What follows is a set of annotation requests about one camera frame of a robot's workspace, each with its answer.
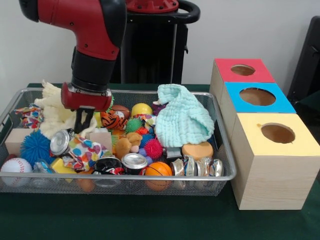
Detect mint green knitted cloth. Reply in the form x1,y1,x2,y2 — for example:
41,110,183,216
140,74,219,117
154,83,215,147

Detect blue spiky rubber ball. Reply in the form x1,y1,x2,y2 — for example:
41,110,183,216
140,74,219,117
19,129,55,168

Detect crushed flattened drink can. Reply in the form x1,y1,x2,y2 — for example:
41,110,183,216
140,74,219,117
170,154,224,177

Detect small orange basketball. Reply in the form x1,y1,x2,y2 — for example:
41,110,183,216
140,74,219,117
144,161,174,191

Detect cream knitted cloth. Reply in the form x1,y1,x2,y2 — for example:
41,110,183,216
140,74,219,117
33,79,105,140

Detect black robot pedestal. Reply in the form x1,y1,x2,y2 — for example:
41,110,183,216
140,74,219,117
109,0,201,85

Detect crushed silver can black label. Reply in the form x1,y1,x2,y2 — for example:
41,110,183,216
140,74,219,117
49,128,76,156

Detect colourful dotted packet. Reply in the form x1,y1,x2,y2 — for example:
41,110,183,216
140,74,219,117
62,133,113,172

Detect dark green table cloth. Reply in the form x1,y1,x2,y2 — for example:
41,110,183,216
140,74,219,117
296,91,320,131
0,82,320,240

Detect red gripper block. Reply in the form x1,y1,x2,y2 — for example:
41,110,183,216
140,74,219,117
60,81,113,134

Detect shallow wire mesh bin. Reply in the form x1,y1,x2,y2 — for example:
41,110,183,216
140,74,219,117
0,87,238,197

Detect wooden box with three holes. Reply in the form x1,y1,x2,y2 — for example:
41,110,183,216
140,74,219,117
209,58,320,211

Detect plain wooden block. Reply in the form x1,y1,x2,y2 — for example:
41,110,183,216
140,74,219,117
4,128,35,156

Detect black floor stand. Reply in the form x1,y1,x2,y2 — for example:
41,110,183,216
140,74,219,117
286,15,320,101

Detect round orange sponge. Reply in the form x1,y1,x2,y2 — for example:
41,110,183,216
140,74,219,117
181,141,215,161

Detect white baseball red stitching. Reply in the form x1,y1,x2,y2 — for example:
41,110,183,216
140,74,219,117
0,157,33,187

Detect small tiger plush toy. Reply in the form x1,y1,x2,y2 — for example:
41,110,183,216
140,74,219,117
99,109,129,131

